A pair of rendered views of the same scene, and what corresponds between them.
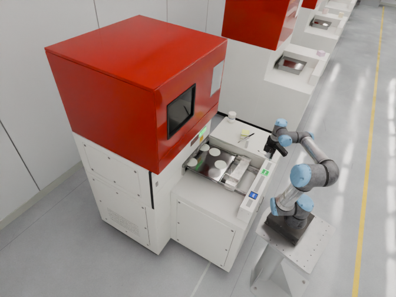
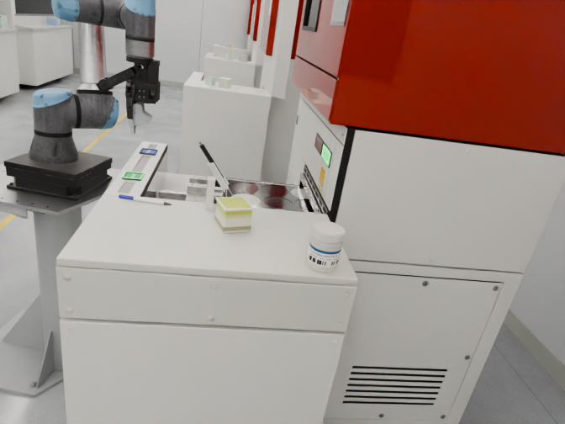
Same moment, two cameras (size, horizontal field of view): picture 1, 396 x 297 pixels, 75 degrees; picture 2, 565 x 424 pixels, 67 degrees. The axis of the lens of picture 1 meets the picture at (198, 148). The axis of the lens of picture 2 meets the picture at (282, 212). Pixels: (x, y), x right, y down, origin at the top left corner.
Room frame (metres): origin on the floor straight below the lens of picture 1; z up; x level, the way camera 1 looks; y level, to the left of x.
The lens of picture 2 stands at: (2.62, -0.87, 1.44)
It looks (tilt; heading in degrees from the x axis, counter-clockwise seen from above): 23 degrees down; 144
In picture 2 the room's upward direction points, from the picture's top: 9 degrees clockwise
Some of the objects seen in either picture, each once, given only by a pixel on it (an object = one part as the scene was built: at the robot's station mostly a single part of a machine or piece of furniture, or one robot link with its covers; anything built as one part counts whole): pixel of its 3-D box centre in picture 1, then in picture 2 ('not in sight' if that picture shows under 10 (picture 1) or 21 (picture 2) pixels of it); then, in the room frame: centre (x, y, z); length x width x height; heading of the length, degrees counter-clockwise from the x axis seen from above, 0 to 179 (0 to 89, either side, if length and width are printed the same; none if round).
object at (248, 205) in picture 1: (257, 188); (140, 183); (1.26, -0.48, 0.89); 0.55 x 0.09 x 0.14; 154
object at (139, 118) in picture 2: not in sight; (139, 119); (1.39, -0.53, 1.14); 0.06 x 0.03 x 0.09; 64
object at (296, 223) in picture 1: (297, 215); (54, 143); (1.01, -0.71, 0.96); 0.15 x 0.15 x 0.10
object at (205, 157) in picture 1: (208, 159); (277, 203); (1.52, -0.10, 0.90); 0.34 x 0.34 x 0.01; 64
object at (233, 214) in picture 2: (244, 134); (233, 214); (1.77, -0.40, 1.00); 0.07 x 0.07 x 0.07; 83
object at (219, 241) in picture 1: (225, 198); (204, 331); (1.50, -0.32, 0.41); 0.97 x 0.64 x 0.82; 154
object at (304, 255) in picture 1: (290, 233); (50, 196); (0.99, -0.73, 0.75); 0.45 x 0.44 x 0.13; 51
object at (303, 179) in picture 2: (196, 155); (309, 204); (1.56, 0.01, 0.89); 0.44 x 0.02 x 0.10; 154
